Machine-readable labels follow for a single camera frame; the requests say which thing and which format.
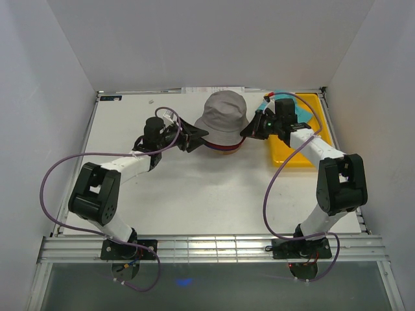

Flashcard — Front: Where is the aluminium front rail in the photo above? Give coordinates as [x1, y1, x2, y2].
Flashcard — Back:
[38, 234, 389, 264]

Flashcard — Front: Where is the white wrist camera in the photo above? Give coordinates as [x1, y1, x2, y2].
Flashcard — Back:
[163, 110, 175, 122]
[260, 92, 275, 114]

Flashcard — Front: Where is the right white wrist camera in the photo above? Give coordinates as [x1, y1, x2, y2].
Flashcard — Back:
[260, 92, 275, 114]

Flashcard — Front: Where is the dark red bucket hat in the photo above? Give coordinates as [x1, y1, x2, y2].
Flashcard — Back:
[204, 138, 245, 152]

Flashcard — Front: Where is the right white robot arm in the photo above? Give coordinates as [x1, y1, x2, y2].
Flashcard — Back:
[240, 92, 368, 257]

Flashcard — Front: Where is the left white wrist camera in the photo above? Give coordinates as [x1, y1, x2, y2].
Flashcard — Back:
[163, 110, 175, 122]

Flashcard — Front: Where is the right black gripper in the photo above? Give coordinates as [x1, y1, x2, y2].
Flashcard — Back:
[239, 110, 281, 141]

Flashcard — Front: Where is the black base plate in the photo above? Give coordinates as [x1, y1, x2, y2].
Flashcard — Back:
[100, 240, 156, 260]
[265, 238, 332, 259]

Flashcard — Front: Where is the teal hat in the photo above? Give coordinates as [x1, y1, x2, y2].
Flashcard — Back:
[257, 89, 314, 123]

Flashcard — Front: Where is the blue bucket hat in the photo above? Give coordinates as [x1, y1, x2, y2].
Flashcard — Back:
[206, 144, 240, 151]

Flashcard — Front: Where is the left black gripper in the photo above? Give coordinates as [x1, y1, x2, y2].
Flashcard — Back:
[157, 117, 208, 153]

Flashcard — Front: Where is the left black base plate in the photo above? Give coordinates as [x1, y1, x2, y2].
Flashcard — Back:
[100, 240, 156, 260]

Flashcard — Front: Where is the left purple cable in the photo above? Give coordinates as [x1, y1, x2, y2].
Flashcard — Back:
[39, 106, 181, 292]

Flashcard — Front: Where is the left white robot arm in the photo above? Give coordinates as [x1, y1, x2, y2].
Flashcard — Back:
[68, 117, 208, 259]

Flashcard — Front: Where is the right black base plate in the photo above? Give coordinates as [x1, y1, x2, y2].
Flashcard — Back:
[265, 238, 332, 259]

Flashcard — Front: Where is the yellow plastic tray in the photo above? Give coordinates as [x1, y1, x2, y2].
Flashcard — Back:
[267, 91, 335, 168]

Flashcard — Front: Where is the blue label sticker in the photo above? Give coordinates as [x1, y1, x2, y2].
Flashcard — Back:
[99, 95, 123, 102]

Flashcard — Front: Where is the grey cap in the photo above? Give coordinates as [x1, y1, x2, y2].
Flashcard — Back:
[195, 90, 249, 146]

